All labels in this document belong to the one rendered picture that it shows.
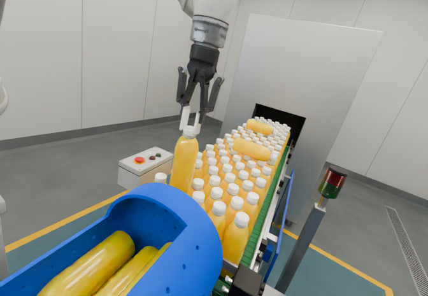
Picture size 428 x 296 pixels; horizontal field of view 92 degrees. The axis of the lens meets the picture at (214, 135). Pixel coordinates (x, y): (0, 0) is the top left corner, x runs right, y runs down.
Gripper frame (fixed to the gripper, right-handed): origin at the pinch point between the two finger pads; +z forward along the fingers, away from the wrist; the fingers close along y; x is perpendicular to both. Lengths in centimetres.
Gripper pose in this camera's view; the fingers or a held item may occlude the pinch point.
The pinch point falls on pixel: (191, 121)
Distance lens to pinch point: 59.7
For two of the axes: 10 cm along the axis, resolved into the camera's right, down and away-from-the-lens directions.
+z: -2.2, 9.2, 3.3
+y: 8.8, 3.3, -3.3
